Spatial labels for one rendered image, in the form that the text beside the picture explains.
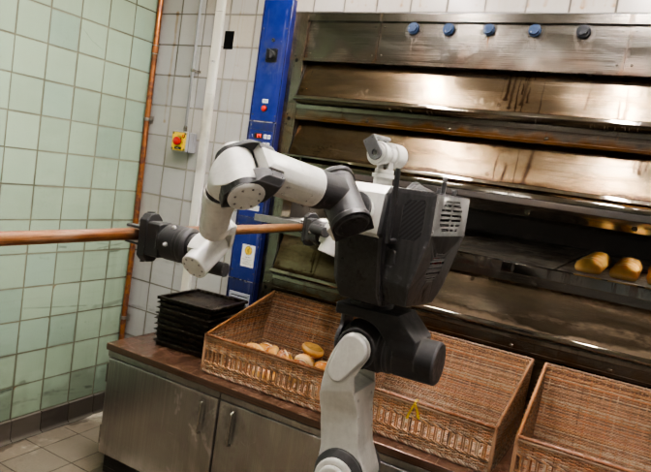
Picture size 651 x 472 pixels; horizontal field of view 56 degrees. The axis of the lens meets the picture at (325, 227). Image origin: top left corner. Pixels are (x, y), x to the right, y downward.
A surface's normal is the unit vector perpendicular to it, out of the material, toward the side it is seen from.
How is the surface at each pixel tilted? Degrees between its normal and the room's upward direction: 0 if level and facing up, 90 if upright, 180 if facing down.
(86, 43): 90
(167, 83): 90
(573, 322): 72
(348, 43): 91
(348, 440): 90
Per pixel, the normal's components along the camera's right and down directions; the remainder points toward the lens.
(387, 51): -0.48, 0.00
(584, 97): -0.39, -0.33
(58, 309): 0.86, 0.17
